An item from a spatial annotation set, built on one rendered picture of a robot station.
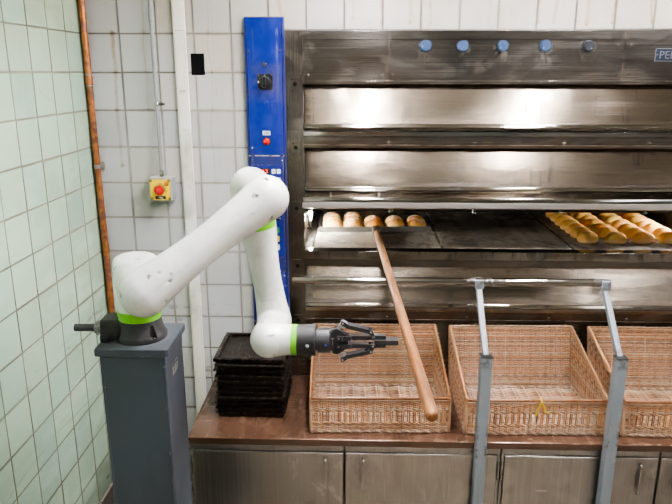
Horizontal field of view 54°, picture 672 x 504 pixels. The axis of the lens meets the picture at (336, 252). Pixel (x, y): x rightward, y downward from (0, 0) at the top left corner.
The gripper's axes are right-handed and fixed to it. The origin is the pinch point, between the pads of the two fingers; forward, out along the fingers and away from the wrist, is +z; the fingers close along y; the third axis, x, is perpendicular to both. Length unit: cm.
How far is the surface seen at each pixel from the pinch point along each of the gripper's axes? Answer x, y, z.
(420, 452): -45, 65, 16
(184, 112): -97, -60, -81
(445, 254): -99, 1, 30
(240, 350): -71, 35, -57
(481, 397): -39, 38, 37
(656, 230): -126, -5, 131
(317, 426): -49, 57, -24
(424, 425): -50, 56, 18
